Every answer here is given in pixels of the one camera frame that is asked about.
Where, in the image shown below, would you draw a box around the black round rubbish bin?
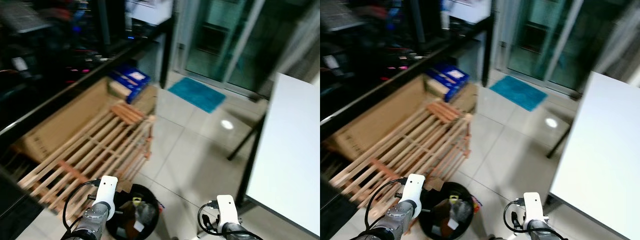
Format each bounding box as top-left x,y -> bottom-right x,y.
418,182 -> 475,239
105,183 -> 161,240

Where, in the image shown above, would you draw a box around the white table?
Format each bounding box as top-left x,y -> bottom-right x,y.
548,70 -> 640,240
244,72 -> 321,237

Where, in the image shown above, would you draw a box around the large brown cardboard box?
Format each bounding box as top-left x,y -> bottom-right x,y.
12,76 -> 159,164
324,74 -> 479,162

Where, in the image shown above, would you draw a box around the black desk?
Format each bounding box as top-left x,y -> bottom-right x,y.
320,17 -> 494,143
0,17 -> 174,153

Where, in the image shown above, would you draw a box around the black table leg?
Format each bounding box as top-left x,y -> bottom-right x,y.
545,125 -> 572,160
227,114 -> 267,161

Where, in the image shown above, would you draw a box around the folded wooden slat rack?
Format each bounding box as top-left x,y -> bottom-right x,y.
330,99 -> 474,202
19,102 -> 157,213

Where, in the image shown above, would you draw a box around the grey keyboard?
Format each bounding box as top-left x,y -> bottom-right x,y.
320,0 -> 370,32
0,0 -> 52,34

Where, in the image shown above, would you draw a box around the glass sliding door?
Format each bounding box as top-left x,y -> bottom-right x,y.
174,0 -> 321,99
495,0 -> 640,98

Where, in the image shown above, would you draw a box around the teal floor mat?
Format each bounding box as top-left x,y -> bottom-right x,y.
488,75 -> 549,112
167,77 -> 227,114

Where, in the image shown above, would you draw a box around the blue printed box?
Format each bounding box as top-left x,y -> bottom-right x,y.
426,63 -> 471,102
109,64 -> 151,104

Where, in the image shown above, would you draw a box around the brown cardboard piece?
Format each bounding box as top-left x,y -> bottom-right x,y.
438,197 -> 462,232
121,199 -> 147,237

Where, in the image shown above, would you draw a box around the white box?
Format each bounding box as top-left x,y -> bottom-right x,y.
442,0 -> 494,24
124,0 -> 174,26

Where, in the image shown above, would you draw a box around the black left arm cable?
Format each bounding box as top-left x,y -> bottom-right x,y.
364,177 -> 407,227
62,180 -> 102,232

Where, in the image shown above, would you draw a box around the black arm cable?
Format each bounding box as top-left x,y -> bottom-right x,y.
502,198 -> 527,234
197,201 -> 222,237
364,177 -> 407,227
62,180 -> 102,232

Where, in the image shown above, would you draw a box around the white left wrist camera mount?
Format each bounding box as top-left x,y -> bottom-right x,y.
400,173 -> 426,205
94,175 -> 120,206

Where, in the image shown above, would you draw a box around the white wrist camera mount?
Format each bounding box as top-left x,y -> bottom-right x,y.
94,175 -> 120,206
215,194 -> 239,226
400,173 -> 426,205
522,192 -> 547,224

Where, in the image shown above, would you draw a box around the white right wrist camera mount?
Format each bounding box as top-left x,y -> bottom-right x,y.
522,192 -> 547,224
215,194 -> 239,226

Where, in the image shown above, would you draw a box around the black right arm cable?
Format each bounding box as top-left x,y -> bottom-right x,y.
502,198 -> 527,234
197,201 -> 222,237

